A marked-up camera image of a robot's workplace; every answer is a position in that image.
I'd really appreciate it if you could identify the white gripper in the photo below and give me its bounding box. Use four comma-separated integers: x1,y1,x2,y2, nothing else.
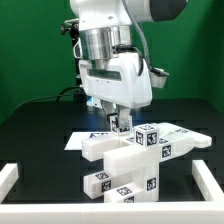
79,53,152,131

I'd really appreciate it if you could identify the white tag cube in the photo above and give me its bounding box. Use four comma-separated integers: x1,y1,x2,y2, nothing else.
110,114,132,135
134,124,159,148

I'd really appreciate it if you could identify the white chair seat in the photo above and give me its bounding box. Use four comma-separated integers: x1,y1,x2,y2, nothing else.
103,159,160,203

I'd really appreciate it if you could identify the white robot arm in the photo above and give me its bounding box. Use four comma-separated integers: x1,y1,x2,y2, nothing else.
70,0,188,132

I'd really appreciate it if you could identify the white U-shaped fence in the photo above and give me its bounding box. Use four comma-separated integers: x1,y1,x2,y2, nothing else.
0,160,224,224

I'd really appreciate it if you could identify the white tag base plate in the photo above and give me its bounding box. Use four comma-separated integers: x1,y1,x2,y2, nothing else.
65,131,112,150

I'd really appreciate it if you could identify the black cable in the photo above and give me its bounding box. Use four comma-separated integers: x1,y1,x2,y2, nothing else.
13,85,84,113

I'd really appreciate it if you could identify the rear camera on stand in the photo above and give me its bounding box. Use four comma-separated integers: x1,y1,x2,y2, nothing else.
60,19,82,85

